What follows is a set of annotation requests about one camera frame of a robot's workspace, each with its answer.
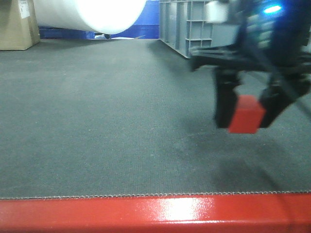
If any red magnetic cube block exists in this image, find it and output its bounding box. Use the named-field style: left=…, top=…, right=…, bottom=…
left=228, top=95, right=266, bottom=134

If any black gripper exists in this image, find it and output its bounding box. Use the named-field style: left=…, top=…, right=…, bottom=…
left=190, top=0, right=311, bottom=129

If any cardboard box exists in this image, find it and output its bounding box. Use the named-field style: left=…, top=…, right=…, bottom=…
left=0, top=0, right=40, bottom=50

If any grey plastic crate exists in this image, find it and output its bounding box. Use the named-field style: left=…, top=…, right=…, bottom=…
left=159, top=0, right=238, bottom=58

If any dark grey carpet mat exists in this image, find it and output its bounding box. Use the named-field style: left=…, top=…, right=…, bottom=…
left=0, top=40, right=311, bottom=199

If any white foam roll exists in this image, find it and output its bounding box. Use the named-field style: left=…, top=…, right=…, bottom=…
left=34, top=0, right=146, bottom=34

